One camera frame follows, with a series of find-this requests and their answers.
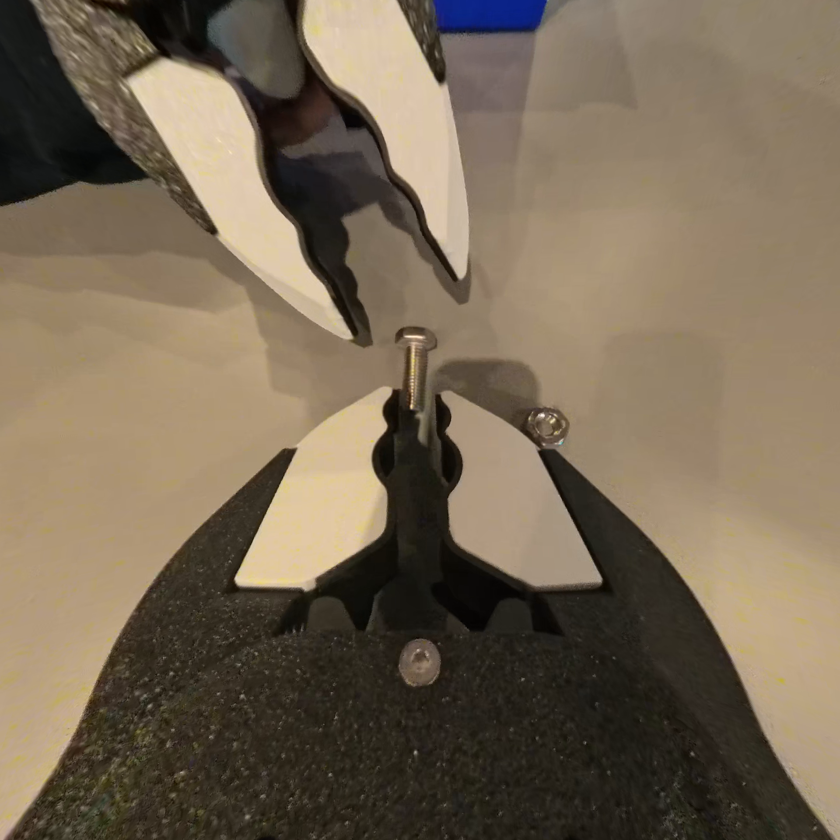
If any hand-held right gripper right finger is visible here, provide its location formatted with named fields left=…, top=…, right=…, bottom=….
left=432, top=391, right=604, bottom=589

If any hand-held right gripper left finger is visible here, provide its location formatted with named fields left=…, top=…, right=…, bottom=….
left=234, top=386, right=401, bottom=589

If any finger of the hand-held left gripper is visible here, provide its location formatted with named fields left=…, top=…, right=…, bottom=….
left=125, top=55, right=373, bottom=345
left=298, top=0, right=471, bottom=283

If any silver hex nut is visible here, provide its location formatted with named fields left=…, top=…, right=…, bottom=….
left=523, top=407, right=571, bottom=451

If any silver metal bolt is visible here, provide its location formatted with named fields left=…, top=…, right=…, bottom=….
left=394, top=326, right=437, bottom=414

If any dark cloth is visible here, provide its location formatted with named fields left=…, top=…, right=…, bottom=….
left=0, top=0, right=149, bottom=206

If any blue box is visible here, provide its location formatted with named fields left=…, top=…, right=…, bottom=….
left=434, top=0, right=548, bottom=33

